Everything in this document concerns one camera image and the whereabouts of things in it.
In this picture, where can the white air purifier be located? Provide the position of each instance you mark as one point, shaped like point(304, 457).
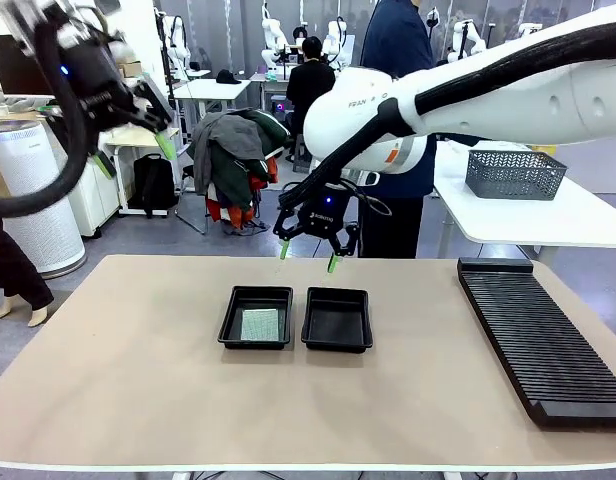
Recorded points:
point(28, 210)

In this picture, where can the black cap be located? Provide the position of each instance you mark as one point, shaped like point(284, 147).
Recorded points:
point(229, 77)

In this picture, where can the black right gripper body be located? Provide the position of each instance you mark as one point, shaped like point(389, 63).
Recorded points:
point(320, 212)

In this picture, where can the white side table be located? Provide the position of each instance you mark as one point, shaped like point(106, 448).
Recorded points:
point(563, 225)

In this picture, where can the person in black trousers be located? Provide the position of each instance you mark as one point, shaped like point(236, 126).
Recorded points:
point(18, 280)

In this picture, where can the pile of jackets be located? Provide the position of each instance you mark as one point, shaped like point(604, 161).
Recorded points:
point(233, 160)

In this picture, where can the black backpack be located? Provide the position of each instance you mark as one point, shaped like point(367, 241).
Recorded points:
point(153, 185)

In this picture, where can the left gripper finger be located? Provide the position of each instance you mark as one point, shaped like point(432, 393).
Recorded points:
point(104, 161)
point(153, 112)

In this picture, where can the small wood-top rolling table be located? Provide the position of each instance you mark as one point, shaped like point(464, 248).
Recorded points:
point(133, 140)

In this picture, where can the white desk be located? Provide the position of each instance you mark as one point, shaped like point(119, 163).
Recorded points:
point(213, 90)

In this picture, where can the metal chair frame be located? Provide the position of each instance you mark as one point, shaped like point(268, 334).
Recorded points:
point(190, 210)

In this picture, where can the computer case with lit fan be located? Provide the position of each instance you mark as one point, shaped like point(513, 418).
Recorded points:
point(278, 108)

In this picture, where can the green circuit board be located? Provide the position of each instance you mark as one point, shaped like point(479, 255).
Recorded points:
point(260, 325)

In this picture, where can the grey plastic stool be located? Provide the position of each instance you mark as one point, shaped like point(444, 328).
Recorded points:
point(300, 160)

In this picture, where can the seated person black jacket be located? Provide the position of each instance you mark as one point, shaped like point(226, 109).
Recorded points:
point(310, 75)

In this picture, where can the white cabinet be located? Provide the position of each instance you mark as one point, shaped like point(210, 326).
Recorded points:
point(95, 195)

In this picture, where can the black computer monitor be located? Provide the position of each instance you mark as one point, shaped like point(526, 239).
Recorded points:
point(13, 70)

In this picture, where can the yellow bin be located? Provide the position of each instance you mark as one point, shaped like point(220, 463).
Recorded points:
point(545, 148)

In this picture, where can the grey perforated plastic basket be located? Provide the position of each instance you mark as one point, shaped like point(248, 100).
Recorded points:
point(513, 175)

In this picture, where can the black slotted board rack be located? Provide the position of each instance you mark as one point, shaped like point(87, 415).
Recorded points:
point(538, 340)

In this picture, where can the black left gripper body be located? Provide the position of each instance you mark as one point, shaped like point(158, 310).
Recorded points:
point(95, 85)

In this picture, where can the black plastic ESD tray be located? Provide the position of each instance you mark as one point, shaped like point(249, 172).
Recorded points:
point(256, 302)
point(337, 320)

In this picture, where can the brown cardboard box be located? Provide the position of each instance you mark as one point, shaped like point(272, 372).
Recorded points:
point(132, 69)

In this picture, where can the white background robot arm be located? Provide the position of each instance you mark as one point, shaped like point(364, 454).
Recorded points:
point(528, 29)
point(274, 35)
point(177, 47)
point(468, 37)
point(335, 42)

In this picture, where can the grey workbench desk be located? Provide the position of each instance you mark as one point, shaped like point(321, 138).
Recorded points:
point(273, 82)

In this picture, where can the person in blue coat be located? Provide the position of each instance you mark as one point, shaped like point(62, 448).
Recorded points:
point(398, 40)

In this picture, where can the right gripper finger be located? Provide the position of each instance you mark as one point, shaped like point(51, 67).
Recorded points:
point(287, 235)
point(345, 242)

